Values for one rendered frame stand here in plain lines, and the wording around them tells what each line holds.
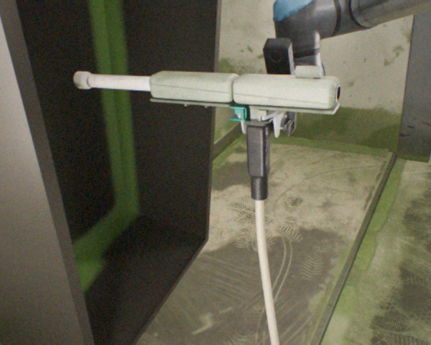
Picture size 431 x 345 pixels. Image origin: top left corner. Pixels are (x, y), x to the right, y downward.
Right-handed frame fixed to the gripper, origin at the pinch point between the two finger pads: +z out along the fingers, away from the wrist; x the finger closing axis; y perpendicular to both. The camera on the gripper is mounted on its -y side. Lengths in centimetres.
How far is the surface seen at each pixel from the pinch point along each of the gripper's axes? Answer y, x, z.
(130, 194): 50, 64, -44
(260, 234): 23.6, -1.0, -0.5
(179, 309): 105, 51, -49
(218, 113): 66, 96, -196
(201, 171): 34, 32, -42
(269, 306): 38.5, -3.3, 1.4
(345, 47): 20, 13, -199
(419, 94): 45, -31, -197
